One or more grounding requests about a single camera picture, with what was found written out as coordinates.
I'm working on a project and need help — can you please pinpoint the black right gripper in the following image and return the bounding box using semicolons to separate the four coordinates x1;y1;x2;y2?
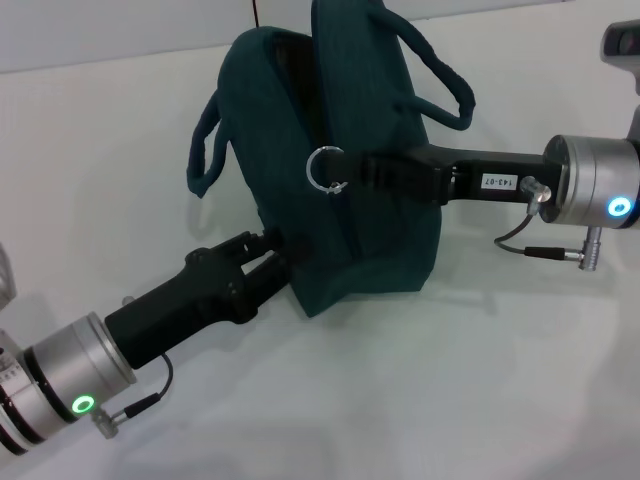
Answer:
327;142;547;207

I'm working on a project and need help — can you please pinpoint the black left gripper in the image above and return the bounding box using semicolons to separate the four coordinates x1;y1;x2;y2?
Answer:
103;227;315;372

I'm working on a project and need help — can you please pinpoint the teal insulated lunch bag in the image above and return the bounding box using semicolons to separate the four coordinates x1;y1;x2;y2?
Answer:
186;0;475;320

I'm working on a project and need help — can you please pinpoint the silver zipper pull ring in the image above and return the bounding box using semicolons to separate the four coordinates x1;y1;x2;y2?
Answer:
304;144;350;196

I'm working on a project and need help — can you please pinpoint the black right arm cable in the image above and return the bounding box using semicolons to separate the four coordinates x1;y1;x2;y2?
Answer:
493;174;607;274

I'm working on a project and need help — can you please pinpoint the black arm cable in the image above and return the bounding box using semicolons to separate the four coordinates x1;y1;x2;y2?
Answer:
92;352;175;441
493;174;607;274

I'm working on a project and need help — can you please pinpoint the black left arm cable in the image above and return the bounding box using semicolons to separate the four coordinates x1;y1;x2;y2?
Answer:
92;352;175;441

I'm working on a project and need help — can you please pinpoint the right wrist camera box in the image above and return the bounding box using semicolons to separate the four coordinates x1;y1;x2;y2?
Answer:
599;19;640;147

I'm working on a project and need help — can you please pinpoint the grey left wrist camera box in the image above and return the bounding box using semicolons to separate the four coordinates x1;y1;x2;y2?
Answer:
0;243;17;307

